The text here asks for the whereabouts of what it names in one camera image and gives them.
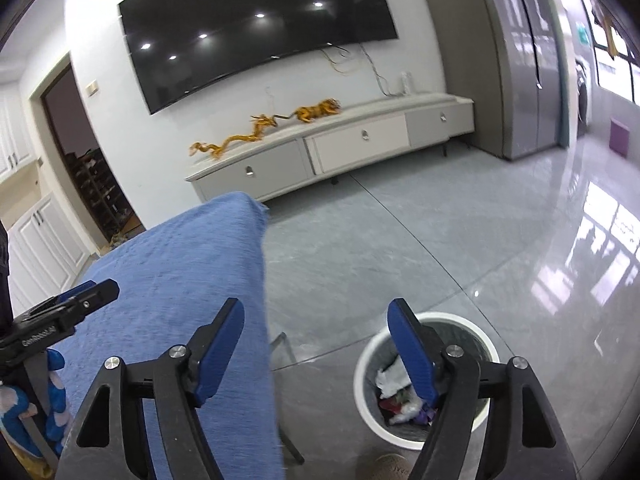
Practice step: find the window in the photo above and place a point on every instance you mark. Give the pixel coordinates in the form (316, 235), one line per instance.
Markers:
(617, 72)

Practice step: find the blue fluffy blanket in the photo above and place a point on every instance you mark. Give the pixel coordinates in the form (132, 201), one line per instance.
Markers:
(200, 260)

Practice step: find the red snack wrapper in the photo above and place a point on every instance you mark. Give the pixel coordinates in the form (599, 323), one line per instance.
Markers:
(392, 401)

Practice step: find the purple wrapper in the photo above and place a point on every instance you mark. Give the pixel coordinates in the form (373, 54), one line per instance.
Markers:
(427, 416)

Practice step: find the clear bottle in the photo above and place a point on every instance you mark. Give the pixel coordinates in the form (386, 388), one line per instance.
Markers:
(406, 84)

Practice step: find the large black television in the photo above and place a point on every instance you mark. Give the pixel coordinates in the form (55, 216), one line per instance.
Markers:
(250, 25)

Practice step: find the white grey television cabinet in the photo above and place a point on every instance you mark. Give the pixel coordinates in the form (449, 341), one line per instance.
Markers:
(350, 140)

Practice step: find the golden tiger ornament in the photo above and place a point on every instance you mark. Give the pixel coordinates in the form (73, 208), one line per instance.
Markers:
(317, 110)

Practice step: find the white trash bin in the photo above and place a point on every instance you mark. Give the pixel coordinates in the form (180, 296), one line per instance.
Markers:
(367, 360)

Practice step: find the person's beige shoe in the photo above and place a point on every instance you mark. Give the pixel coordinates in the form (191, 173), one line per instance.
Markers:
(382, 467)

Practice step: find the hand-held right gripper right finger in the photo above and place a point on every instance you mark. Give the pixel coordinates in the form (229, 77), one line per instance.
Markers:
(411, 347)

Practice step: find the pile of trash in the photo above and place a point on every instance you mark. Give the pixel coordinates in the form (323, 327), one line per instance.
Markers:
(395, 375)

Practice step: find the washing machine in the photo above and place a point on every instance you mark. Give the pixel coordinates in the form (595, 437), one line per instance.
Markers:
(582, 95)

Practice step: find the golden dragon ornament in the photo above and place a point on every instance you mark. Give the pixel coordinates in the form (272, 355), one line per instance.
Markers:
(240, 137)

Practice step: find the green paper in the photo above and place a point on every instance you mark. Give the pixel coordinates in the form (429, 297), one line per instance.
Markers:
(407, 412)

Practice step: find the purple box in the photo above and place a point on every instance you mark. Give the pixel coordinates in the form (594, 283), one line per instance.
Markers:
(620, 137)

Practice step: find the wooden shoe rack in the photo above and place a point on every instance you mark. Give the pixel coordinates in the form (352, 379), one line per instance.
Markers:
(102, 195)

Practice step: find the white upper wall cabinets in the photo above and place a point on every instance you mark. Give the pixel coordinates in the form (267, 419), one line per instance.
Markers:
(12, 140)

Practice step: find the person's left hand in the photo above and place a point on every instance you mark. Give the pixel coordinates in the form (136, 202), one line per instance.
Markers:
(55, 390)

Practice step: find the white light switch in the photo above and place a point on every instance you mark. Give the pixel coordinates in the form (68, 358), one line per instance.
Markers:
(92, 88)

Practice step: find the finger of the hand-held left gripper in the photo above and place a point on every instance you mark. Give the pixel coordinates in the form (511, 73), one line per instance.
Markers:
(85, 300)

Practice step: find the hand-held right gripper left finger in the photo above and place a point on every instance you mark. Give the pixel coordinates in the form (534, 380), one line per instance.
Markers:
(220, 355)

